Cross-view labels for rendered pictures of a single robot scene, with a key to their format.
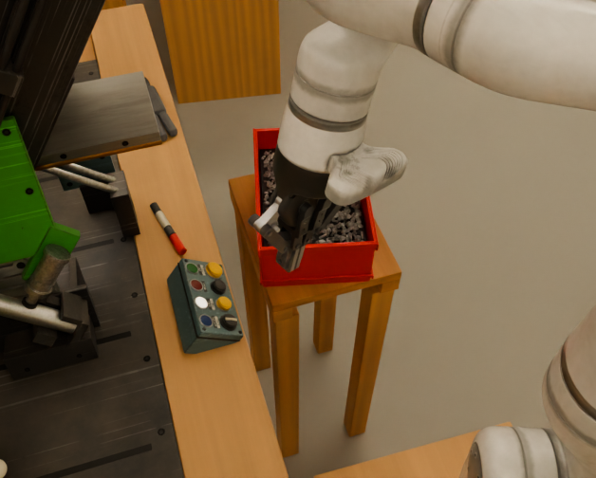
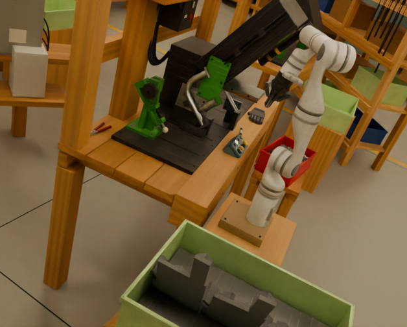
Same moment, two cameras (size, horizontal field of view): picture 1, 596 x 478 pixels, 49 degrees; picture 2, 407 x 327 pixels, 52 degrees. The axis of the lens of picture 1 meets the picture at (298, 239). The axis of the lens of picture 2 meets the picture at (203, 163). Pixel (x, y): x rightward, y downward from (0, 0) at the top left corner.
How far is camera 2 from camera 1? 1.32 m
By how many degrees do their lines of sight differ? 31
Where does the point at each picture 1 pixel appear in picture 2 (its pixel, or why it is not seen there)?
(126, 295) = (218, 135)
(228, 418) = (221, 164)
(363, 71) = (302, 55)
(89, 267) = (214, 127)
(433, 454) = not seen: hidden behind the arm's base
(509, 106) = not seen: outside the picture
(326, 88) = (294, 56)
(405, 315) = not seen: hidden behind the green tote
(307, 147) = (284, 67)
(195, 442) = (210, 161)
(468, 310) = not seen: hidden behind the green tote
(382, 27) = (306, 41)
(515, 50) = (318, 41)
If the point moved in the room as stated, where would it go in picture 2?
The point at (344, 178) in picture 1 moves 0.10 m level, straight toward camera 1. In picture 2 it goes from (287, 72) to (272, 73)
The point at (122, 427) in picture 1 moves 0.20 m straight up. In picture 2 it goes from (196, 148) to (207, 112)
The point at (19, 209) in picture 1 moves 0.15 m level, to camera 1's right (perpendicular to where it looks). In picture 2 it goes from (216, 85) to (239, 98)
